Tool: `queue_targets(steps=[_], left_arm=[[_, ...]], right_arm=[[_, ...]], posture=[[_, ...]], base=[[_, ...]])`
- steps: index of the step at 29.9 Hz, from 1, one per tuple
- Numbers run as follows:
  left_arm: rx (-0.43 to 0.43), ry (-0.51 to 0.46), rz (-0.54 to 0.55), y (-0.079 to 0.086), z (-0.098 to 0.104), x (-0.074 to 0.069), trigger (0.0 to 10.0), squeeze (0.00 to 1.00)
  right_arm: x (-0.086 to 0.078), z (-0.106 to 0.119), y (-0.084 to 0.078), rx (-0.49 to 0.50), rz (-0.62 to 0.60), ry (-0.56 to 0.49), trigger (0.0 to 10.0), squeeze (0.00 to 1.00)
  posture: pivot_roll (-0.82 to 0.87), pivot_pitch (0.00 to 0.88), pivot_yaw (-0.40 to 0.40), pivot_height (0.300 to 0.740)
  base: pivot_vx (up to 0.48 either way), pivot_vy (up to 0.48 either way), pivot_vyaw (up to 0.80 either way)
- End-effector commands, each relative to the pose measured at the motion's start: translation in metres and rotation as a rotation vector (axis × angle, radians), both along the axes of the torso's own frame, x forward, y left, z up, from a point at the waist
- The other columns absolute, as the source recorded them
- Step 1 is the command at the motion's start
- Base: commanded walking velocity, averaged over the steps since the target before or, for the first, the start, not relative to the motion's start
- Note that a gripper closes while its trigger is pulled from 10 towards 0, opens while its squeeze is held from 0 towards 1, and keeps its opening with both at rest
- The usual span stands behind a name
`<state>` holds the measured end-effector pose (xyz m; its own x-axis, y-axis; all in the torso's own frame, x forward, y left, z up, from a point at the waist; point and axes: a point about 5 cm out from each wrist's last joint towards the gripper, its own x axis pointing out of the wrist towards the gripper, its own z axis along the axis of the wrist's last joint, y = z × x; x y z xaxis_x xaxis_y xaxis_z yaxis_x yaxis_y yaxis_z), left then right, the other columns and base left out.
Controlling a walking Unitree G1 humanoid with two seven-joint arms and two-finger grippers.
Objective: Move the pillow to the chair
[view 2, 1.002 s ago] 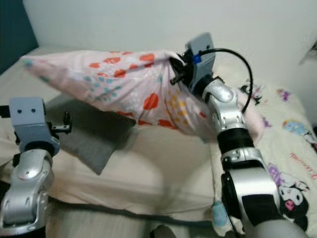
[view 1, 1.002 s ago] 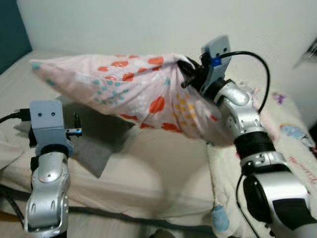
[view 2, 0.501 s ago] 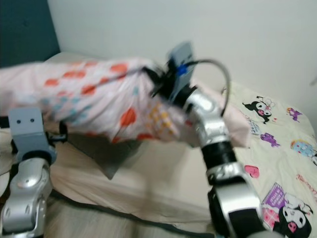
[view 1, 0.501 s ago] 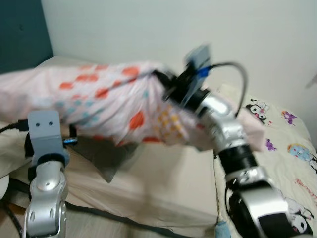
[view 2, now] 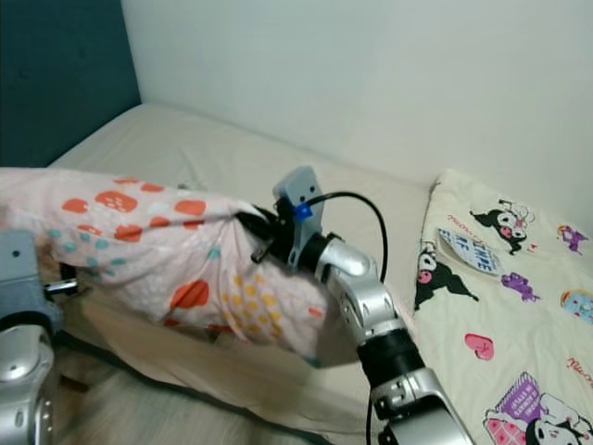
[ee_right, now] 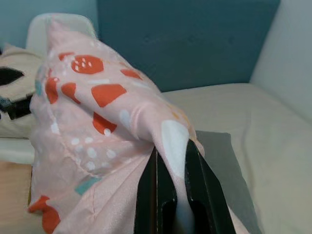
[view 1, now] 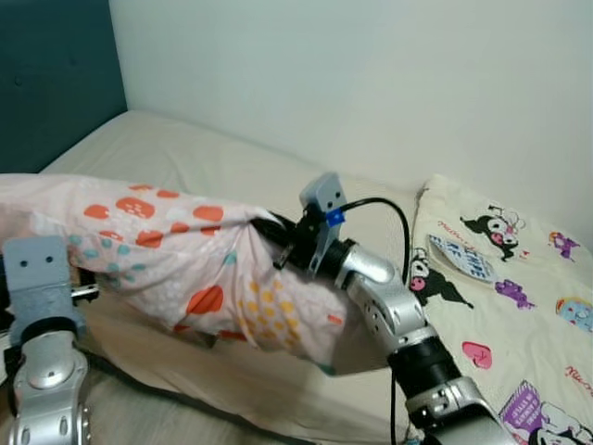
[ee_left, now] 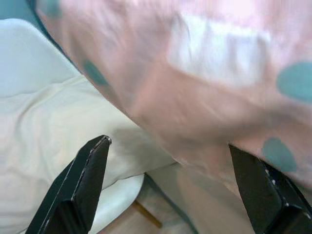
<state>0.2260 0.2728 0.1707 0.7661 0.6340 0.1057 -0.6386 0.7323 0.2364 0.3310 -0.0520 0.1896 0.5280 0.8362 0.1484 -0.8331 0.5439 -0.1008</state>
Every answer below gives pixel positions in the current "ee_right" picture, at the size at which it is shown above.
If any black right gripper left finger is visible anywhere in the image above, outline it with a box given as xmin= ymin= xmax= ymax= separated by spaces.
xmin=133 ymin=147 xmax=181 ymax=234

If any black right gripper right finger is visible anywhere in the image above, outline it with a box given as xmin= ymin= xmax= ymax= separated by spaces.
xmin=184 ymin=130 xmax=256 ymax=234

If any pink pillow with red prints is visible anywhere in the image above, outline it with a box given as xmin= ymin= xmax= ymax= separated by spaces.
xmin=27 ymin=14 xmax=205 ymax=234

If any cream pillow with black pattern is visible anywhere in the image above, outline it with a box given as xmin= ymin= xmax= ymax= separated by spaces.
xmin=0 ymin=42 xmax=47 ymax=140

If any white chair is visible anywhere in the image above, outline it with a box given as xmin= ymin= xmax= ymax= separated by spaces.
xmin=25 ymin=12 xmax=98 ymax=55

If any white bed mattress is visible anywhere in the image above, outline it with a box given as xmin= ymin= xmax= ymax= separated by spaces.
xmin=160 ymin=82 xmax=312 ymax=234

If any teal upholstered headboard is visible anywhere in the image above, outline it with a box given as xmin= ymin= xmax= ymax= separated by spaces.
xmin=96 ymin=0 xmax=280 ymax=93

